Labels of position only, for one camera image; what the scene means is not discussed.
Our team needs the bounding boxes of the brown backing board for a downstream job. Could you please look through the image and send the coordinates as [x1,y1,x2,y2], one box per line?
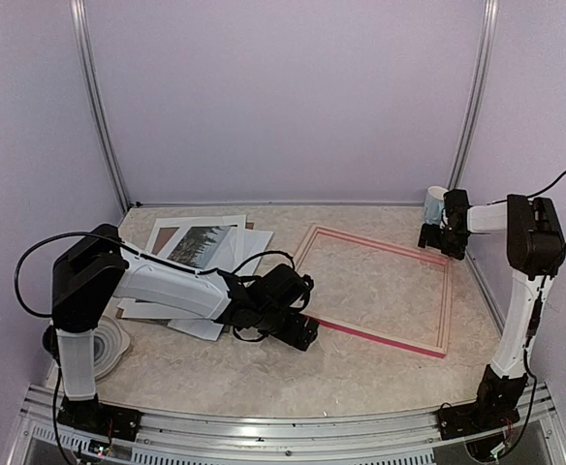
[145,215,254,255]

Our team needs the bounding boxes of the right aluminium corner post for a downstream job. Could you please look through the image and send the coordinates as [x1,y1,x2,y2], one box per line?
[447,0,499,190]

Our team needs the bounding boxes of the pink wooden picture frame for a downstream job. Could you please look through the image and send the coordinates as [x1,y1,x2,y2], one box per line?
[296,225,453,358]

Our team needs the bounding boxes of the light blue mug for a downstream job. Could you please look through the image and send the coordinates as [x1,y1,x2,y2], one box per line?
[424,186,448,225]

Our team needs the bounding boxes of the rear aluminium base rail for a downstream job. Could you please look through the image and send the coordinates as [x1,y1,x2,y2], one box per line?
[130,201,424,209]

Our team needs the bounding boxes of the forest landscape photo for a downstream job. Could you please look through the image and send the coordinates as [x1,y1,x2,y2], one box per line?
[167,226,232,269]

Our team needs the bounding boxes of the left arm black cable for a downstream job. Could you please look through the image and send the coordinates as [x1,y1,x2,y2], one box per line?
[14,231,122,320]

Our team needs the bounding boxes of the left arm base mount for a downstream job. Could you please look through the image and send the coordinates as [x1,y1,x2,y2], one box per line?
[57,395,142,442]

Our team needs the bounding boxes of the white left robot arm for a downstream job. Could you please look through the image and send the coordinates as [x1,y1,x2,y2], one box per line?
[51,224,319,431]

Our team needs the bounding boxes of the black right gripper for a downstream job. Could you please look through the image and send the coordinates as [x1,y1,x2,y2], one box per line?
[420,223,469,260]

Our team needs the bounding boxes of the front aluminium rail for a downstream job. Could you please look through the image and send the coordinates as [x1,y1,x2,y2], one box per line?
[6,382,566,465]

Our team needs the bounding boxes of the black cup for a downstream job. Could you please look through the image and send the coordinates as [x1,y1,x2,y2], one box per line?
[42,325,59,359]

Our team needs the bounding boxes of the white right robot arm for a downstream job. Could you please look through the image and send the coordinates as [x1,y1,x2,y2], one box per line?
[419,189,566,379]

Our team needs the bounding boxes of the white photo mat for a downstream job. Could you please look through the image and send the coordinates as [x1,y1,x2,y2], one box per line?
[145,215,246,271]

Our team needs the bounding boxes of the white paper sheets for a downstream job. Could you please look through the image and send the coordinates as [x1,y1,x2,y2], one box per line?
[116,228,273,341]

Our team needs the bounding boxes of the aluminium corner post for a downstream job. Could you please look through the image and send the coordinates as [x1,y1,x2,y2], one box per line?
[447,0,499,190]
[70,0,132,214]

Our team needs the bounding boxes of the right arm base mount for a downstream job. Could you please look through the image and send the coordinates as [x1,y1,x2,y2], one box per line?
[435,365,528,441]

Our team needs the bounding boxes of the left aluminium corner post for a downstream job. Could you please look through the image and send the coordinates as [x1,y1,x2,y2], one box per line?
[70,0,132,214]

